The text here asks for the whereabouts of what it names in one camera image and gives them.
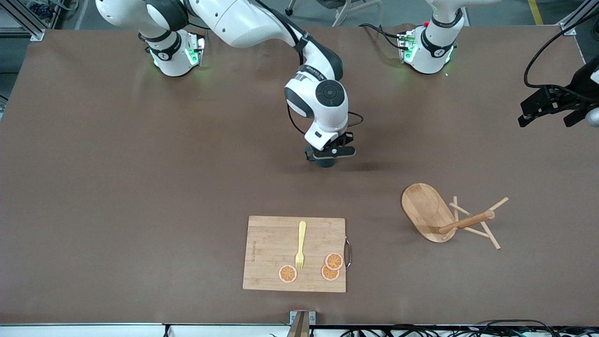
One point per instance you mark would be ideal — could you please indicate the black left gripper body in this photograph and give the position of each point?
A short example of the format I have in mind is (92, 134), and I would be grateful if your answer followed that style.
(566, 98)

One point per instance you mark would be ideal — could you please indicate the teal mug yellow inside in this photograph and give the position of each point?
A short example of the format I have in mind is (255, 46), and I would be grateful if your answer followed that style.
(325, 163)

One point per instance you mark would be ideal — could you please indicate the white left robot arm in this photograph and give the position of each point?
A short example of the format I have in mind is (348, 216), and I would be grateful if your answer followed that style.
(428, 65)

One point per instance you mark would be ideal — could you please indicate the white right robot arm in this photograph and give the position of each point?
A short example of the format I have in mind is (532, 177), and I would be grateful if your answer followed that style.
(234, 23)

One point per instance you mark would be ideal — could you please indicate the wooden mug tree rack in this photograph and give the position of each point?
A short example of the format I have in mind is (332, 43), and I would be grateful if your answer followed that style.
(423, 208)

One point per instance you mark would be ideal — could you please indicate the yellow fork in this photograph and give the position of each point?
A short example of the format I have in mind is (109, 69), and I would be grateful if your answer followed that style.
(302, 234)

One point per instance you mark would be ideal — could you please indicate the orange slice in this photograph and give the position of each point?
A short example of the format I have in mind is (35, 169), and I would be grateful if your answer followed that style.
(329, 275)
(288, 274)
(334, 261)

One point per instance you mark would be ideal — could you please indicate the office chair base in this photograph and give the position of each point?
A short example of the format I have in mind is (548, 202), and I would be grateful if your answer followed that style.
(340, 16)

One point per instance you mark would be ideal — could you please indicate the bamboo cutting board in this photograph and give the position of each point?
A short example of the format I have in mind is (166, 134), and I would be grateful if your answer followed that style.
(271, 252)

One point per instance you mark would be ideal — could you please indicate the aluminium frame profile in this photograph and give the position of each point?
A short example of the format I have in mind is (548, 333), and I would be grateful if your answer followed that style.
(568, 29)
(35, 33)

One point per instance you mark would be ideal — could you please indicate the metal bracket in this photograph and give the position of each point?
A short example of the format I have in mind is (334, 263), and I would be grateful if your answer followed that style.
(302, 323)

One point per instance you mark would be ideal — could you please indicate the white table edge rail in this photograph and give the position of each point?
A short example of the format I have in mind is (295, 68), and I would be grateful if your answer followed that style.
(93, 331)

